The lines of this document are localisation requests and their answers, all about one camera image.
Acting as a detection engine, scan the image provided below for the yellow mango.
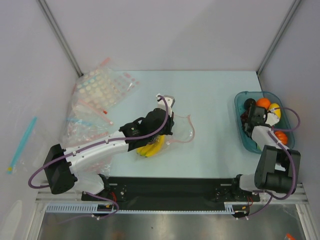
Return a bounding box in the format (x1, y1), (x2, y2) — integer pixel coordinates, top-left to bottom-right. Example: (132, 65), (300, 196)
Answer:
(268, 103), (281, 120)

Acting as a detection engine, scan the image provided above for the yellow banana bunch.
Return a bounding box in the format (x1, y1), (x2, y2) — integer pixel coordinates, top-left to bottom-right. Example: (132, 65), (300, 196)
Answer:
(136, 135), (165, 158)

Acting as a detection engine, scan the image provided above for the pink dotted zip top bag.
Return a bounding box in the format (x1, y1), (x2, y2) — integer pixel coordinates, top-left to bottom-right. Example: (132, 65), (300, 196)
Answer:
(136, 113), (196, 161)

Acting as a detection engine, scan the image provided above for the orange small pumpkin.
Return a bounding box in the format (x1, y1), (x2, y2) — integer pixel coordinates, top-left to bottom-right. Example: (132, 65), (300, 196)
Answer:
(274, 130), (289, 145)

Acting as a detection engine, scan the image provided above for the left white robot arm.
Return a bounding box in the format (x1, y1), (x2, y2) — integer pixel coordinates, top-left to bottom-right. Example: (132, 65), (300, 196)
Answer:
(43, 107), (174, 200)

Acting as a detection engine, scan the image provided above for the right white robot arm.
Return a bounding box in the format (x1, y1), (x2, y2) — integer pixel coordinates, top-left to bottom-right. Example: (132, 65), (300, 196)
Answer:
(230, 99), (301, 201)

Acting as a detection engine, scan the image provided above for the pile of zip bags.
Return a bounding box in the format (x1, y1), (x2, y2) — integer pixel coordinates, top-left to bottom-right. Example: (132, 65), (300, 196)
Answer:
(60, 57), (141, 149)

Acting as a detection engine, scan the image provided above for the purple grape bunch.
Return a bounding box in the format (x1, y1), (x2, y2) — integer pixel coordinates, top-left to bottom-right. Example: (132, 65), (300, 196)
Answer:
(240, 110), (249, 124)

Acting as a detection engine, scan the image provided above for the orange fruit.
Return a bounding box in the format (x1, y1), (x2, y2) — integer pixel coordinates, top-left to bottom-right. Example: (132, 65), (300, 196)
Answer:
(256, 97), (271, 110)

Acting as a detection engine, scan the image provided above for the dark plum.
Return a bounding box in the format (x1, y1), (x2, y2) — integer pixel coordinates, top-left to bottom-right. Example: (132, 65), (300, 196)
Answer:
(243, 98), (256, 111)

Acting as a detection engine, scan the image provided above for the teal plastic fruit bin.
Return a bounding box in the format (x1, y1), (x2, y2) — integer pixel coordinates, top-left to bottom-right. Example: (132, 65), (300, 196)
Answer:
(234, 91), (296, 154)

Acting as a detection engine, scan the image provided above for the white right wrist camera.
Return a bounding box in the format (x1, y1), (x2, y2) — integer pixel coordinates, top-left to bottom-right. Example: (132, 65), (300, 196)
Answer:
(265, 111), (280, 126)

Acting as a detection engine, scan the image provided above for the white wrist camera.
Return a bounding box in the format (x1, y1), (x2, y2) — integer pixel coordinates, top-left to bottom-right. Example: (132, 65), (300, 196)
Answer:
(156, 94), (175, 117)
(265, 111), (280, 126)

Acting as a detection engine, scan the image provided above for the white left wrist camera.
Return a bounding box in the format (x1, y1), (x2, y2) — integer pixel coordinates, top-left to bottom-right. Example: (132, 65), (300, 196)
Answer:
(156, 94), (175, 117)

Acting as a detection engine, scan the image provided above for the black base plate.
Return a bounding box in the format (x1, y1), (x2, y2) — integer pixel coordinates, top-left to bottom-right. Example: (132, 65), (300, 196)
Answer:
(81, 176), (261, 211)

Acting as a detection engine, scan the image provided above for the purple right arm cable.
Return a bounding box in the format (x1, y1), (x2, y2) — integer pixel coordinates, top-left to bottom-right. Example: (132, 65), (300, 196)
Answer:
(234, 107), (301, 221)

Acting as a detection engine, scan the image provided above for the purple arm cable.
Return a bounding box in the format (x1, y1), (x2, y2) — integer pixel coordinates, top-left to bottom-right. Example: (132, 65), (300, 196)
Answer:
(234, 107), (301, 221)
(27, 94), (170, 222)

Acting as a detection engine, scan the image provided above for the aluminium frame rail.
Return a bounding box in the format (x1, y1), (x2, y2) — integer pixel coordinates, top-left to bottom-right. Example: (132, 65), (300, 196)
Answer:
(35, 184), (308, 205)

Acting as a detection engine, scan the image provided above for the white slotted cable duct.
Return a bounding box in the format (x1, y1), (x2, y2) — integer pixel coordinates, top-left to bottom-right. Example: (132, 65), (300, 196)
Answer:
(45, 203), (250, 215)

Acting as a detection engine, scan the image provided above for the blue zipper bag on wall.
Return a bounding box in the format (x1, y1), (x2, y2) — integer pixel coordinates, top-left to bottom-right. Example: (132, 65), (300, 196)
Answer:
(6, 116), (58, 175)

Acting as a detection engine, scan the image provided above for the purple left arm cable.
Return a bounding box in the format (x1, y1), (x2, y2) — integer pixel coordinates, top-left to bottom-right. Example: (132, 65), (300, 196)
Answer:
(27, 94), (170, 222)

